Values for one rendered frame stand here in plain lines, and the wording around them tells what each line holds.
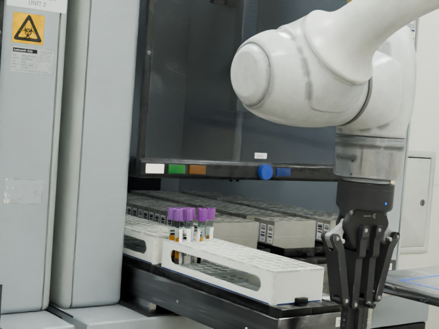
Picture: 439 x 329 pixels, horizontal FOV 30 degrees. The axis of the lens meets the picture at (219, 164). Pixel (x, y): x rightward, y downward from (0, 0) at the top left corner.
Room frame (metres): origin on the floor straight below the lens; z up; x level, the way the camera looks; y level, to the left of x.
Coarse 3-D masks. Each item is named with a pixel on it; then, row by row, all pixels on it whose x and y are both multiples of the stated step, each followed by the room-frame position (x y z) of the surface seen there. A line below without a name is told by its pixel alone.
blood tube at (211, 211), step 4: (208, 208) 1.40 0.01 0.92; (212, 208) 1.41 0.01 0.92; (208, 212) 1.40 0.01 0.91; (212, 212) 1.40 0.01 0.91; (208, 216) 1.40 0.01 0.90; (212, 216) 1.40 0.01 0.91; (208, 220) 1.40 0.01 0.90; (212, 220) 1.41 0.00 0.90; (208, 224) 1.40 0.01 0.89; (212, 224) 1.41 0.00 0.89; (208, 228) 1.41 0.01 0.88; (212, 228) 1.41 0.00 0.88; (208, 232) 1.41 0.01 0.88; (212, 232) 1.41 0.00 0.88; (208, 236) 1.41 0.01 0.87; (212, 236) 1.41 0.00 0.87
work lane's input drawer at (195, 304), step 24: (144, 264) 1.40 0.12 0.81; (144, 288) 1.38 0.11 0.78; (168, 288) 1.32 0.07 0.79; (192, 288) 1.27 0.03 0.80; (216, 288) 1.24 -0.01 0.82; (192, 312) 1.27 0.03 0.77; (216, 312) 1.22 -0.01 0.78; (240, 312) 1.17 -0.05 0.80; (264, 312) 1.14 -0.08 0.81; (288, 312) 1.12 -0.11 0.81; (312, 312) 1.15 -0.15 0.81; (336, 312) 1.17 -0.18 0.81
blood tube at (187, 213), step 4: (184, 212) 1.36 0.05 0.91; (188, 212) 1.36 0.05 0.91; (184, 216) 1.36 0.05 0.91; (188, 216) 1.36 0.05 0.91; (184, 220) 1.36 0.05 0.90; (188, 220) 1.36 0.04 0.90; (192, 220) 1.37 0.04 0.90; (184, 224) 1.36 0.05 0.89; (188, 224) 1.36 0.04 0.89; (184, 228) 1.36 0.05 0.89; (188, 228) 1.36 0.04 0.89; (184, 232) 1.36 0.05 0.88; (188, 232) 1.36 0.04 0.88; (184, 236) 1.36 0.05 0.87; (188, 236) 1.36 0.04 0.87; (184, 240) 1.36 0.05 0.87; (188, 240) 1.36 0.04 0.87; (184, 256) 1.36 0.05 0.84; (188, 256) 1.36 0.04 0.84; (184, 260) 1.36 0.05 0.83; (188, 260) 1.36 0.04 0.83
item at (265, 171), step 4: (264, 164) 1.55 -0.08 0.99; (268, 164) 1.56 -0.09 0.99; (260, 168) 1.55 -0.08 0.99; (264, 168) 1.55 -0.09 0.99; (268, 168) 1.56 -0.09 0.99; (260, 172) 1.55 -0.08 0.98; (264, 172) 1.55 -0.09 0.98; (268, 172) 1.56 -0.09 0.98; (272, 172) 1.57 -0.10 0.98; (260, 176) 1.55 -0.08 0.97; (264, 176) 1.55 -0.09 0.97; (268, 176) 1.56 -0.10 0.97
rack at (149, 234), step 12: (132, 216) 1.65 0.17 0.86; (132, 228) 1.47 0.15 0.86; (144, 228) 1.48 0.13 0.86; (156, 228) 1.49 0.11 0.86; (168, 228) 1.50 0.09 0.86; (132, 240) 1.57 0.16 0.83; (144, 240) 1.42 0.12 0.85; (156, 240) 1.40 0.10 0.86; (132, 252) 1.45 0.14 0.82; (144, 252) 1.56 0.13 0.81; (156, 252) 1.40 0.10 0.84
